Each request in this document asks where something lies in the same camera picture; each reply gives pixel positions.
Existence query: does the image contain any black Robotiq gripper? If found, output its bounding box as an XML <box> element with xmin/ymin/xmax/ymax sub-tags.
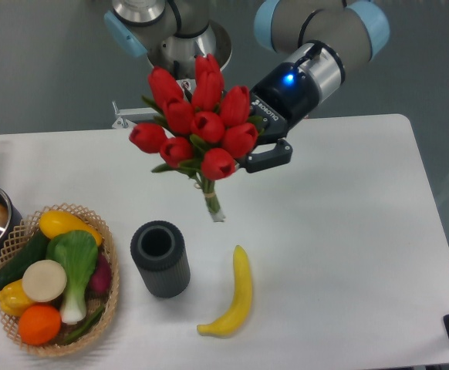
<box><xmin>235</xmin><ymin>63</ymin><xmax>320</xmax><ymax>173</ymax></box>

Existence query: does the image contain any red tulip bouquet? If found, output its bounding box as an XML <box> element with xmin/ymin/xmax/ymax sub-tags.
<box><xmin>129</xmin><ymin>54</ymin><xmax>263</xmax><ymax>222</ymax></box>

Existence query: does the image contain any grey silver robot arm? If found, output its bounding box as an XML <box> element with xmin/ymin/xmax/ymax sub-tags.
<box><xmin>104</xmin><ymin>1</ymin><xmax>390</xmax><ymax>173</ymax></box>

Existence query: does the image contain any dark grey ribbed vase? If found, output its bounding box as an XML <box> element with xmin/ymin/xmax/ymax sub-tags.
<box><xmin>130</xmin><ymin>220</ymin><xmax>191</xmax><ymax>298</ymax></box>

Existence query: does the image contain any yellow banana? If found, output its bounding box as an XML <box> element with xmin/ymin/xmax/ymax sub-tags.
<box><xmin>197</xmin><ymin>245</ymin><xmax>253</xmax><ymax>338</ymax></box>

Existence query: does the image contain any purple sweet potato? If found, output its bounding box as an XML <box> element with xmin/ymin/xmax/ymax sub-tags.
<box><xmin>89</xmin><ymin>254</ymin><xmax>112</xmax><ymax>294</ymax></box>

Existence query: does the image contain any green bok choy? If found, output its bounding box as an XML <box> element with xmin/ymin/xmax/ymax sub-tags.
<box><xmin>46</xmin><ymin>230</ymin><xmax>98</xmax><ymax>325</ymax></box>

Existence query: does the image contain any yellow squash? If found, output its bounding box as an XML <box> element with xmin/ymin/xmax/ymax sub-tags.
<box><xmin>39</xmin><ymin>210</ymin><xmax>103</xmax><ymax>247</ymax></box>

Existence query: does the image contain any green bean pod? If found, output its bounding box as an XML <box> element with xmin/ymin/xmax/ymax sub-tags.
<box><xmin>60</xmin><ymin>305</ymin><xmax>105</xmax><ymax>345</ymax></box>

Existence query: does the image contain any woven wicker basket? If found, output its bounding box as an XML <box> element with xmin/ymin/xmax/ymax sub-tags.
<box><xmin>0</xmin><ymin>203</ymin><xmax>120</xmax><ymax>357</ymax></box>

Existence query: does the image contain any dark green cucumber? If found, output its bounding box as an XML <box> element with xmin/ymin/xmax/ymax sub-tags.
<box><xmin>0</xmin><ymin>230</ymin><xmax>49</xmax><ymax>290</ymax></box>

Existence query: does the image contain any cream round slice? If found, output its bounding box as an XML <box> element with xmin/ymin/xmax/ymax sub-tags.
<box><xmin>22</xmin><ymin>260</ymin><xmax>67</xmax><ymax>303</ymax></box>

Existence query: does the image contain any orange fruit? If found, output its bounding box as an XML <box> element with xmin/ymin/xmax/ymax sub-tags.
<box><xmin>19</xmin><ymin>304</ymin><xmax>62</xmax><ymax>345</ymax></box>

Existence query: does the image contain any yellow bell pepper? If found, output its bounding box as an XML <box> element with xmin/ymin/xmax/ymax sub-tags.
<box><xmin>0</xmin><ymin>279</ymin><xmax>35</xmax><ymax>317</ymax></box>

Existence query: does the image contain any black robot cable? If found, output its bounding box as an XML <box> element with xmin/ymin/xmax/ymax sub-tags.
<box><xmin>172</xmin><ymin>60</ymin><xmax>193</xmax><ymax>102</ymax></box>

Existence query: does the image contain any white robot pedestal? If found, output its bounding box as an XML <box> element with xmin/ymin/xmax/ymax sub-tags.
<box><xmin>111</xmin><ymin>78</ymin><xmax>197</xmax><ymax>129</ymax></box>

